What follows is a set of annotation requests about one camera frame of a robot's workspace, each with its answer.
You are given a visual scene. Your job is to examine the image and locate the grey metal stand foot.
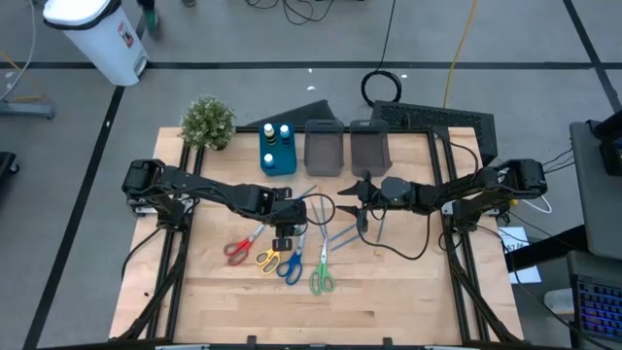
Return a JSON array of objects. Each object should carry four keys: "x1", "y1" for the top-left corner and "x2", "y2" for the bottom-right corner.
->
[{"x1": 0, "y1": 99, "x2": 55, "y2": 121}]

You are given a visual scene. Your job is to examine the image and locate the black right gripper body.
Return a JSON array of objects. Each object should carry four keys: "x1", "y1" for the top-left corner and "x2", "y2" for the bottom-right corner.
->
[{"x1": 357, "y1": 168, "x2": 390, "y2": 235}]

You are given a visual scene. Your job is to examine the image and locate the backlit keyboard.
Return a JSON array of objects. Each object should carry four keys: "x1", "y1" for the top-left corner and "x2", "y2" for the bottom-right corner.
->
[{"x1": 571, "y1": 274, "x2": 622, "y2": 344}]

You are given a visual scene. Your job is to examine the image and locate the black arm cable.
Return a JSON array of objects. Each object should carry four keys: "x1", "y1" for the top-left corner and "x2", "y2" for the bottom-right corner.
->
[
  {"x1": 299, "y1": 192, "x2": 337, "y2": 227},
  {"x1": 358, "y1": 211, "x2": 433, "y2": 263}
]

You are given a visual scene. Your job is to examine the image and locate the grey translucent plastic bin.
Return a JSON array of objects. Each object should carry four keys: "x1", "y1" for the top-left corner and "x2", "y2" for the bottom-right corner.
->
[
  {"x1": 303, "y1": 119, "x2": 346, "y2": 178},
  {"x1": 348, "y1": 119, "x2": 394, "y2": 178}
]

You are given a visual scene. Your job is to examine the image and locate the black triangular panel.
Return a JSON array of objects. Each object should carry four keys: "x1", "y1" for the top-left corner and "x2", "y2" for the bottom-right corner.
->
[{"x1": 246, "y1": 98, "x2": 337, "y2": 128}]

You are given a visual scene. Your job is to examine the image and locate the yellow handled scissors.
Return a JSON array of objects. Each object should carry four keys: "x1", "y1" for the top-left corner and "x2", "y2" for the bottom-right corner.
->
[{"x1": 254, "y1": 247, "x2": 283, "y2": 276}]

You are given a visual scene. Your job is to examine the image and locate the potted green plant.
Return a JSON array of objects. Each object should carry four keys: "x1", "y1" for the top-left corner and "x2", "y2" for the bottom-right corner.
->
[{"x1": 179, "y1": 94, "x2": 238, "y2": 152}]

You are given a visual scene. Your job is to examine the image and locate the white trash bin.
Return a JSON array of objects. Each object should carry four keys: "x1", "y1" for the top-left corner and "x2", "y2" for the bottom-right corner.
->
[{"x1": 42, "y1": 0, "x2": 151, "y2": 88}]

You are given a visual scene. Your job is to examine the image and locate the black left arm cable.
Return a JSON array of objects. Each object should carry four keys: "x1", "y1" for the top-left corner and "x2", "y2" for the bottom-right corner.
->
[{"x1": 299, "y1": 192, "x2": 337, "y2": 227}]

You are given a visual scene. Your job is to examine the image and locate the black aluminium table frame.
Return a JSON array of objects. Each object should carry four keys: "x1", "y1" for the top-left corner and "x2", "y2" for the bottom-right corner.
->
[{"x1": 109, "y1": 124, "x2": 529, "y2": 350}]

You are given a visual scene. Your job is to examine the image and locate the black perforated panel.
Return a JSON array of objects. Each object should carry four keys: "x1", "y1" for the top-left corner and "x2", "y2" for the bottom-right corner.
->
[{"x1": 369, "y1": 99, "x2": 500, "y2": 166}]

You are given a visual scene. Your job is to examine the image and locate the black wheeled base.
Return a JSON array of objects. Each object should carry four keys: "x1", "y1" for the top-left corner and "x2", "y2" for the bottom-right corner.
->
[{"x1": 0, "y1": 151, "x2": 20, "y2": 192}]

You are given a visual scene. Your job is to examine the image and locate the grey desk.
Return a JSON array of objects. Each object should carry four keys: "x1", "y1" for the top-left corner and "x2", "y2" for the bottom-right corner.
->
[{"x1": 568, "y1": 120, "x2": 622, "y2": 262}]

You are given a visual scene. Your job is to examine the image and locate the white container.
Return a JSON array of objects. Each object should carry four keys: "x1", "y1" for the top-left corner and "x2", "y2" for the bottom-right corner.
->
[{"x1": 542, "y1": 287, "x2": 576, "y2": 316}]

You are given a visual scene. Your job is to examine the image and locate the red handled scissors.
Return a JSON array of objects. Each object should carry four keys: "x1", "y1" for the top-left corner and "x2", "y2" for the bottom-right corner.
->
[{"x1": 223, "y1": 223, "x2": 267, "y2": 267}]

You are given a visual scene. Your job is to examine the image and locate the blue plastic bin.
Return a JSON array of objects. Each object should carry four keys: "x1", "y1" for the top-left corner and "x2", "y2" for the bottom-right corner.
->
[{"x1": 258, "y1": 121, "x2": 299, "y2": 178}]

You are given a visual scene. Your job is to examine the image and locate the blue handled scissors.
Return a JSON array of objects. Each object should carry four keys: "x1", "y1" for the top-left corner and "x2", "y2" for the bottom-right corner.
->
[{"x1": 275, "y1": 231, "x2": 309, "y2": 287}]

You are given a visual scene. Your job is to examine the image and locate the black desk device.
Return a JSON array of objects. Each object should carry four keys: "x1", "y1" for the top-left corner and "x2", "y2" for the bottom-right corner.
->
[{"x1": 587, "y1": 110, "x2": 622, "y2": 177}]

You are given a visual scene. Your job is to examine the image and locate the white paper sheet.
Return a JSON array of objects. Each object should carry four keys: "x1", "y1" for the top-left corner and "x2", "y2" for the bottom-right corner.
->
[{"x1": 496, "y1": 227, "x2": 543, "y2": 286}]

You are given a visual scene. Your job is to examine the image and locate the black coiled floor cable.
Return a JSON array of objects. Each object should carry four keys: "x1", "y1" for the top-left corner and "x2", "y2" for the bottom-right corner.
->
[{"x1": 360, "y1": 0, "x2": 403, "y2": 108}]

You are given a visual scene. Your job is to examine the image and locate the green handled scissors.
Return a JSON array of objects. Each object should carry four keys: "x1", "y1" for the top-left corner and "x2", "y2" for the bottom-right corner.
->
[{"x1": 309, "y1": 236, "x2": 337, "y2": 297}]

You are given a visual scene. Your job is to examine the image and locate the white cables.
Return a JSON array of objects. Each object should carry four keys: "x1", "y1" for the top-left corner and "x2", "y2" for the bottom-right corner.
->
[{"x1": 522, "y1": 193, "x2": 554, "y2": 215}]

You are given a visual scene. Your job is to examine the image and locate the yellow cable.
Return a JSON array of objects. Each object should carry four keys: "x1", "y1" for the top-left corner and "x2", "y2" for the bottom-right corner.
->
[{"x1": 441, "y1": 0, "x2": 481, "y2": 110}]

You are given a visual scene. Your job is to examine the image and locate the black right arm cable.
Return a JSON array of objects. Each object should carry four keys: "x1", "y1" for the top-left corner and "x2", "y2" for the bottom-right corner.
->
[{"x1": 358, "y1": 211, "x2": 433, "y2": 263}]

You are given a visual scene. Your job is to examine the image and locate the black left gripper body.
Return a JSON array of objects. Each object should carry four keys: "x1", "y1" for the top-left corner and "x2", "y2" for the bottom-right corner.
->
[{"x1": 264, "y1": 187, "x2": 310, "y2": 253}]

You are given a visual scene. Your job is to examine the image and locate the person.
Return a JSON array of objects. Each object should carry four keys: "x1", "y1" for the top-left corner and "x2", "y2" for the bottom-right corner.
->
[{"x1": 134, "y1": 0, "x2": 196, "y2": 41}]

